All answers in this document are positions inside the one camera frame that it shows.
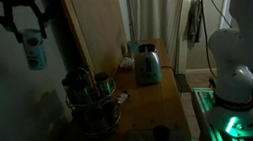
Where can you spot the silver toaster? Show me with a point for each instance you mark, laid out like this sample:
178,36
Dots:
147,65

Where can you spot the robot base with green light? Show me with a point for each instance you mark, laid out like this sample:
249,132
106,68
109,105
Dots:
232,123

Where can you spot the grey hanging towel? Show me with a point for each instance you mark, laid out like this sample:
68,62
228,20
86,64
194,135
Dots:
195,21

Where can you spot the blue cup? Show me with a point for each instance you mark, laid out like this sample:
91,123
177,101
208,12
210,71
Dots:
134,47

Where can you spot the white seasoning container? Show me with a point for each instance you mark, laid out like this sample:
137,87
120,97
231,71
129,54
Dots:
34,50

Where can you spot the white crumpled cloth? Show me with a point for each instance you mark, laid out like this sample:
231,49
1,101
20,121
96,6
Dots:
127,62

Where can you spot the light curtain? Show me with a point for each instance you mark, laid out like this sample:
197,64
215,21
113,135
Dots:
158,15

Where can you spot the black cup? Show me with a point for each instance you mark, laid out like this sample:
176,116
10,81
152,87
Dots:
161,133

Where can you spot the dark glass spice jar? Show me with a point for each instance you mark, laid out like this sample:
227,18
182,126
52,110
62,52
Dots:
69,92
103,84
81,87

